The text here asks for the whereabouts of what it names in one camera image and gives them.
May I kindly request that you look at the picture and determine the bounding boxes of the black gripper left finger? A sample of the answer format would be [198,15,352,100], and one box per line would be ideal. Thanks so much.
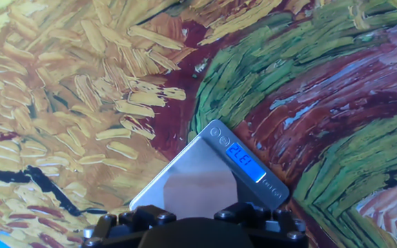
[81,204,178,248]

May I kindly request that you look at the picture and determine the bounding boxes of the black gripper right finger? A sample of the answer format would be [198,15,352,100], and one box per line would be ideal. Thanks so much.
[213,201,310,248]

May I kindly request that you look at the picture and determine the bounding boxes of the silver digital pocket scale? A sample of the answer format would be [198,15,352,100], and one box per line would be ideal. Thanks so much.
[128,118,291,221]

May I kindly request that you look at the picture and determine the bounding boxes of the painted blue yellow cloth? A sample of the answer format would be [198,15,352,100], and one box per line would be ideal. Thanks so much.
[0,0,397,248]

